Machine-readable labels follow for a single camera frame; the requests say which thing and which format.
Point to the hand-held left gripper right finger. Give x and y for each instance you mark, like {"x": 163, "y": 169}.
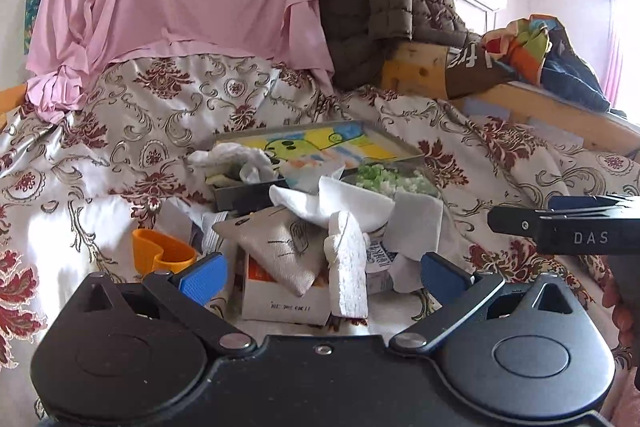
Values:
{"x": 442, "y": 277}

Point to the white foam piece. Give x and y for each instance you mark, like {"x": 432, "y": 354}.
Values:
{"x": 347, "y": 267}

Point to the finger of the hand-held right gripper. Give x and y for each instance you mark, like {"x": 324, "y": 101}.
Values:
{"x": 585, "y": 202}
{"x": 512, "y": 221}

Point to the brown quilted jacket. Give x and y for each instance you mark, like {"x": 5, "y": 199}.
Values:
{"x": 395, "y": 2}

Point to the colourful printed cloth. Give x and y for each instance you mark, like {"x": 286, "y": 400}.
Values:
{"x": 525, "y": 47}

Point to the beige fabric pouch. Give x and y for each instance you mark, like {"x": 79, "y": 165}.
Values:
{"x": 277, "y": 247}

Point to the person's right hand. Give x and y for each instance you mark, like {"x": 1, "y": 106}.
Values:
{"x": 622, "y": 317}

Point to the white tissue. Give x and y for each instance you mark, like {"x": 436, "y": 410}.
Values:
{"x": 330, "y": 202}

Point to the crumpled white cloth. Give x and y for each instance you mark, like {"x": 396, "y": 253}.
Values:
{"x": 235, "y": 159}

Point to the pink curtain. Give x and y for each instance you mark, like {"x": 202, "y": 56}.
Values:
{"x": 616, "y": 42}

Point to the brown lettered cloth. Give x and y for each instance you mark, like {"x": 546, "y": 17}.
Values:
{"x": 475, "y": 69}

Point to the grey tray with colourful drawing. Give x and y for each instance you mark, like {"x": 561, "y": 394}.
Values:
{"x": 320, "y": 142}

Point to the wall poster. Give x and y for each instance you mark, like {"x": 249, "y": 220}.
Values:
{"x": 36, "y": 7}

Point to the white and orange carton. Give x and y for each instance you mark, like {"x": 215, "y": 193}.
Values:
{"x": 280, "y": 304}

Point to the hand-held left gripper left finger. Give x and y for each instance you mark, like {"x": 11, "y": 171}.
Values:
{"x": 202, "y": 279}

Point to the wooden bed frame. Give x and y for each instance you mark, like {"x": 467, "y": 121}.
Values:
{"x": 550, "y": 112}

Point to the dark blue garment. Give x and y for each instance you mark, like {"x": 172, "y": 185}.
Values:
{"x": 575, "y": 79}

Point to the floral patterned bedspread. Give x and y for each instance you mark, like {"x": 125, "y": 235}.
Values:
{"x": 125, "y": 147}

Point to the orange heart-shaped band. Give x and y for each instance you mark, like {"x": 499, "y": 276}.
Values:
{"x": 165, "y": 252}

